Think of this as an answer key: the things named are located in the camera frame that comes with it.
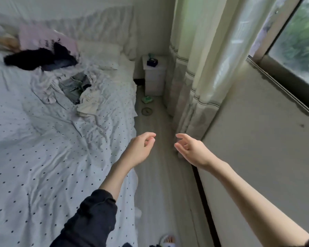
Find person's right hand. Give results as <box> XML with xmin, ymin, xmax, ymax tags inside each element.
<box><xmin>174</xmin><ymin>133</ymin><xmax>217</xmax><ymax>171</ymax></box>

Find bed with dotted white sheet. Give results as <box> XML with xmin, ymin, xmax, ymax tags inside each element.
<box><xmin>0</xmin><ymin>50</ymin><xmax>139</xmax><ymax>247</ymax></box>

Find person's left hand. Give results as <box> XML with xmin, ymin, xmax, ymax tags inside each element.
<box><xmin>123</xmin><ymin>132</ymin><xmax>156</xmax><ymax>168</ymax></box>

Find person's foot in white slipper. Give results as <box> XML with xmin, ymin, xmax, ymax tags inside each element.
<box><xmin>160</xmin><ymin>234</ymin><xmax>176</xmax><ymax>247</ymax></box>

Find black garment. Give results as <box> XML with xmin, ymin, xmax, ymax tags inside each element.
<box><xmin>4</xmin><ymin>43</ymin><xmax>78</xmax><ymax>72</ymax></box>

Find white nightstand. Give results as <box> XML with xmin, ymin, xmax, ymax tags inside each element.
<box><xmin>142</xmin><ymin>55</ymin><xmax>168</xmax><ymax>97</ymax></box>

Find blue denim jeans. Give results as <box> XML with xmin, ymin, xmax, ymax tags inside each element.
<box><xmin>59</xmin><ymin>73</ymin><xmax>93</xmax><ymax>104</ymax></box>

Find cream striped curtain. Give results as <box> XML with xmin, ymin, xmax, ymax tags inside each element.
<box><xmin>163</xmin><ymin>0</ymin><xmax>303</xmax><ymax>142</ymax></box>

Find blonde plush toy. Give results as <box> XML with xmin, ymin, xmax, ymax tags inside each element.
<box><xmin>0</xmin><ymin>33</ymin><xmax>22</xmax><ymax>53</ymax></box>

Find pink printed garment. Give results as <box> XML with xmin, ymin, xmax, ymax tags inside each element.
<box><xmin>18</xmin><ymin>24</ymin><xmax>79</xmax><ymax>58</ymax></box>

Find person's left forearm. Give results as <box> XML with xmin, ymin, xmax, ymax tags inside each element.
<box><xmin>50</xmin><ymin>159</ymin><xmax>137</xmax><ymax>247</ymax></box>

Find person's right forearm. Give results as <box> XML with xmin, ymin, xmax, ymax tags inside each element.
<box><xmin>196</xmin><ymin>154</ymin><xmax>309</xmax><ymax>247</ymax></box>

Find white pillow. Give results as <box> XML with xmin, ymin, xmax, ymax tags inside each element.
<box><xmin>76</xmin><ymin>40</ymin><xmax>124</xmax><ymax>71</ymax></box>

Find white crumpled garment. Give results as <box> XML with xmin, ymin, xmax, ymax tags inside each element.
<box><xmin>31</xmin><ymin>67</ymin><xmax>98</xmax><ymax>104</ymax></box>

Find cream crumpled garment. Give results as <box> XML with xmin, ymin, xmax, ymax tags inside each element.
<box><xmin>76</xmin><ymin>89</ymin><xmax>106</xmax><ymax>117</ymax></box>

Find window with dark frame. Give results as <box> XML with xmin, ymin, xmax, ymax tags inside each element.
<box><xmin>247</xmin><ymin>0</ymin><xmax>309</xmax><ymax>119</ymax></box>

